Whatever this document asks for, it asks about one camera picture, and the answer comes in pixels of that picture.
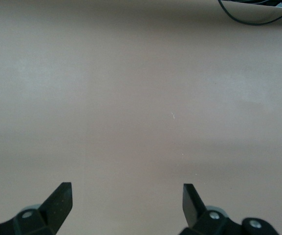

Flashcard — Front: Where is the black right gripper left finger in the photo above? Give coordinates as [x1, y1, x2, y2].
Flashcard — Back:
[0, 182, 72, 235]

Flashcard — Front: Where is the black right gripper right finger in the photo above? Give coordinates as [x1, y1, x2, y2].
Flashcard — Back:
[179, 183, 278, 235]

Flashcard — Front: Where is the black looped cable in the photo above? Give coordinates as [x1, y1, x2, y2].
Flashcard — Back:
[217, 0, 282, 25]

